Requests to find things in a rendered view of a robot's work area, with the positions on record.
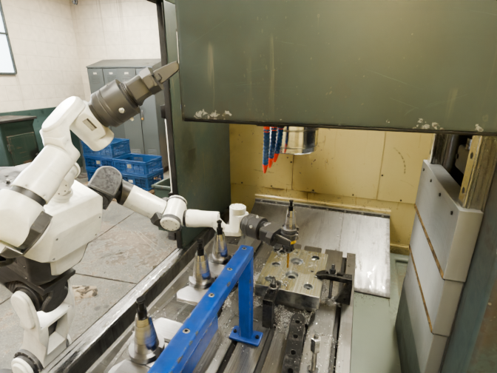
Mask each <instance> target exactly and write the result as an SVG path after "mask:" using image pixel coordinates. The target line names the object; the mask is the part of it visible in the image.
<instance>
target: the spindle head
mask: <svg viewBox="0 0 497 373"><path fill-rule="evenodd" d="M175 13H176V25H177V45H178V56H179V68H180V88H181V99H182V111H183V118H185V119H184V121H191V122H206V123H221V124H251V125H267V126H282V127H312V128H327V129H343V130H373V131H388V132H417V133H433V134H448V135H478V136H493V137H497V0H175Z"/></svg>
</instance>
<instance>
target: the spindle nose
mask: <svg viewBox="0 0 497 373"><path fill-rule="evenodd" d="M283 130H284V132H283V139H282V141H283V142H282V146H281V150H280V154H286V155H303V154H309V153H313V152H315V151H316V150H317V145H318V137H319V128H312V127H284V129H283Z"/></svg>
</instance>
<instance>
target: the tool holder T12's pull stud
mask: <svg viewBox="0 0 497 373"><path fill-rule="evenodd" d="M144 301H145V297H144V296H140V297H138V298H137V299H136V303H138V308H137V314H138V318H139V319H144V318H145V317H147V315H148V313H147V307H146V306H144Z"/></svg>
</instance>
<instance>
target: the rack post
mask: <svg viewBox="0 0 497 373"><path fill-rule="evenodd" d="M253 278H254V257H253V256H252V258H251V260H250V261H249V262H248V265H247V266H246V268H245V269H244V271H243V273H242V274H241V276H240V277H239V279H238V298H239V326H234V328H233V329H232V331H231V334H230V335H229V339H230V340H236V341H238V342H241V343H246V344H248V345H252V346H256V347H258V346H259V345H260V341H261V339H262V337H263V333H262V332H258V331H254V330H253Z"/></svg>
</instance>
